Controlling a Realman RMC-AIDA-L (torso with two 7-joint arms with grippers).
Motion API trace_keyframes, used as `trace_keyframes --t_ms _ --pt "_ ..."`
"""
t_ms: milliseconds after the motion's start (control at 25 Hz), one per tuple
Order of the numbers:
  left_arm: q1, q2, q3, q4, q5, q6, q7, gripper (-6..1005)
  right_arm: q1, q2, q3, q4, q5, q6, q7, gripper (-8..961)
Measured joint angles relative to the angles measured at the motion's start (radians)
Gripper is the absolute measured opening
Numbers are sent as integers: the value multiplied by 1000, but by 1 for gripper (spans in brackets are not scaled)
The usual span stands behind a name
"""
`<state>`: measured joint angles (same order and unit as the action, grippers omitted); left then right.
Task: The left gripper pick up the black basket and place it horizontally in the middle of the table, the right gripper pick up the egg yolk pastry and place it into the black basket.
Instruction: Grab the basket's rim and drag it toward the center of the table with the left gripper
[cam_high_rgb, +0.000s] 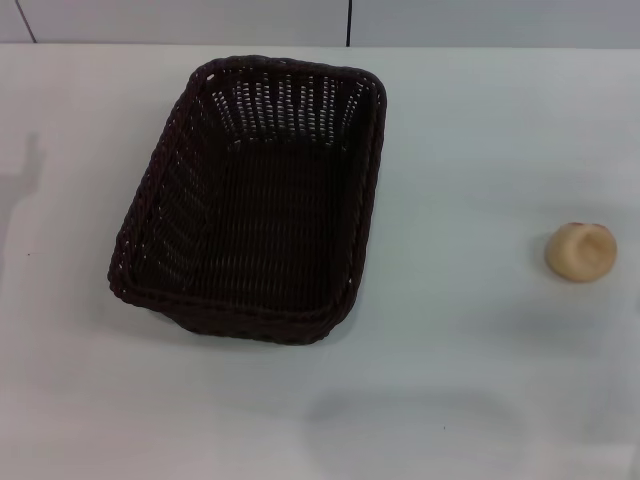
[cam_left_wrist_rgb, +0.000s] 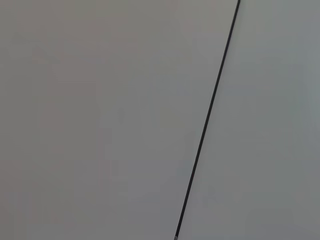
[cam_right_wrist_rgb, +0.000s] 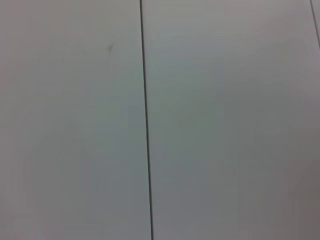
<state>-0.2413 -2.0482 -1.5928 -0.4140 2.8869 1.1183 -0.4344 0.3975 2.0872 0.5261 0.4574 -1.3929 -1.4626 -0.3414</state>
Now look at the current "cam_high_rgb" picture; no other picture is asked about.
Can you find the black woven plastic basket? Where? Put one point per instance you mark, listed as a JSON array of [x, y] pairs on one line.
[[260, 225]]

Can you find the peach shaped cream bun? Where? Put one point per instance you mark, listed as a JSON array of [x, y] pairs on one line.
[[580, 252]]

